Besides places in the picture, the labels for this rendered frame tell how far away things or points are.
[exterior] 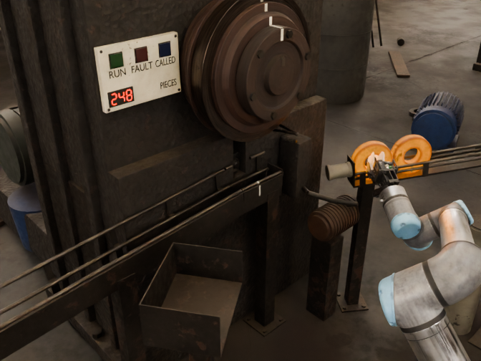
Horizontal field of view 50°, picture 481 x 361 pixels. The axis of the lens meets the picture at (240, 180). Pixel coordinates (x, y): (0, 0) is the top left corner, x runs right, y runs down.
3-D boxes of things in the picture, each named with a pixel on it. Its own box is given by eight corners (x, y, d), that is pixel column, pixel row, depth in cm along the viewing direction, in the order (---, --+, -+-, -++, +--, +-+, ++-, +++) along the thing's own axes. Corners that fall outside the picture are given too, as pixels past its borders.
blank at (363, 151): (350, 143, 194) (353, 147, 191) (390, 137, 195) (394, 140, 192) (350, 179, 202) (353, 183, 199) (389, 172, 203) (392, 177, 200)
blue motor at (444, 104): (404, 152, 362) (412, 105, 345) (419, 123, 406) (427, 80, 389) (451, 161, 349) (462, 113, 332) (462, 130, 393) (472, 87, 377)
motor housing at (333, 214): (298, 311, 226) (305, 207, 200) (330, 288, 239) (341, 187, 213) (321, 327, 218) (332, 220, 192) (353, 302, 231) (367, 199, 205)
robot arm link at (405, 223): (401, 244, 175) (389, 231, 168) (389, 215, 183) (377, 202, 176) (426, 232, 171) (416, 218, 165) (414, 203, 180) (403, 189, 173)
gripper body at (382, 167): (394, 157, 186) (405, 182, 178) (388, 173, 192) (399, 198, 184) (373, 158, 185) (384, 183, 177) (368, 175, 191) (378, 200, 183)
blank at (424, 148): (389, 137, 195) (393, 141, 192) (429, 130, 196) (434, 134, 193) (389, 172, 203) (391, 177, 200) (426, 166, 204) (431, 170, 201)
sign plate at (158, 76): (102, 112, 145) (93, 47, 137) (177, 89, 161) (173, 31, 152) (107, 114, 144) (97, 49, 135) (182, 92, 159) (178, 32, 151)
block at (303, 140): (275, 190, 206) (277, 135, 194) (289, 183, 211) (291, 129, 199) (295, 200, 199) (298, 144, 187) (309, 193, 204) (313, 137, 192)
